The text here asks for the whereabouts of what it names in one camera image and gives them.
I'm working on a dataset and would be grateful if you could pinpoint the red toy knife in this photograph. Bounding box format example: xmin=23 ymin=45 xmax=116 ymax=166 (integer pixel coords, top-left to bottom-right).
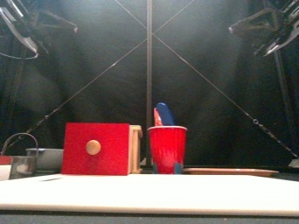
xmin=153 ymin=107 xmax=164 ymax=127

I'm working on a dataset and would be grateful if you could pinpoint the thin diagonal brace wire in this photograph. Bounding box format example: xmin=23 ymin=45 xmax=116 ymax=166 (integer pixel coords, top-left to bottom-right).
xmin=4 ymin=0 xmax=196 ymax=150
xmin=112 ymin=0 xmax=299 ymax=160

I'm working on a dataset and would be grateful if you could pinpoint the small blue flat piece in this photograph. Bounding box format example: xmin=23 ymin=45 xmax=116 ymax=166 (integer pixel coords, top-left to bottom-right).
xmin=172 ymin=162 xmax=183 ymax=175

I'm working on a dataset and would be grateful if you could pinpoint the wooden box with red lid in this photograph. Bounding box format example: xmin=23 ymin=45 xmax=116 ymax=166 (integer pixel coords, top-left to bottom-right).
xmin=60 ymin=122 xmax=144 ymax=177

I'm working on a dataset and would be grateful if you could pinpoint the white cutting board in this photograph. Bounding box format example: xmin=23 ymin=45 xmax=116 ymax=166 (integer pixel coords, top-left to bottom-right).
xmin=0 ymin=173 xmax=299 ymax=217

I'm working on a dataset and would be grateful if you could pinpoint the red plastic cup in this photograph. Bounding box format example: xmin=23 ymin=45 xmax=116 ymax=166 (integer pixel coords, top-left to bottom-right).
xmin=147 ymin=125 xmax=188 ymax=175

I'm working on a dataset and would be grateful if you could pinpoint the red and white box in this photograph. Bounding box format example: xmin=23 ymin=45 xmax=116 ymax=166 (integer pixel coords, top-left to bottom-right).
xmin=0 ymin=155 xmax=15 ymax=182

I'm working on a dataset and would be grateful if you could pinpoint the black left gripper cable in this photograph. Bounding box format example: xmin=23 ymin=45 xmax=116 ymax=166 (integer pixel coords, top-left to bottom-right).
xmin=0 ymin=52 xmax=40 ymax=61

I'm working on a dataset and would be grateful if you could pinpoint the grey metal container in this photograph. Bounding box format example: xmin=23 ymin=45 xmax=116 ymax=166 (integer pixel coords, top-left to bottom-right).
xmin=24 ymin=147 xmax=64 ymax=173

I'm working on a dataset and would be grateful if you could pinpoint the grey vertical frame pole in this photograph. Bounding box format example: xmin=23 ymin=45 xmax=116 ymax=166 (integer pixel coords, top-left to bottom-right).
xmin=144 ymin=0 xmax=155 ymax=167

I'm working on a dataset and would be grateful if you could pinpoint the pink rectangular plate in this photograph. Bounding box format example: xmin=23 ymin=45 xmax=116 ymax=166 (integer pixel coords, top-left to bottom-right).
xmin=181 ymin=167 xmax=280 ymax=178

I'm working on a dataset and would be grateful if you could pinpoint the blue toy utensil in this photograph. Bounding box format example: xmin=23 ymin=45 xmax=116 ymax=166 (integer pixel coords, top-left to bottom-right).
xmin=155 ymin=101 xmax=176 ymax=127

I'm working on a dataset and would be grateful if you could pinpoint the small metal pail with handle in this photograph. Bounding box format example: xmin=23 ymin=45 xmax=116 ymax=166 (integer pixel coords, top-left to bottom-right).
xmin=0 ymin=132 xmax=40 ymax=179

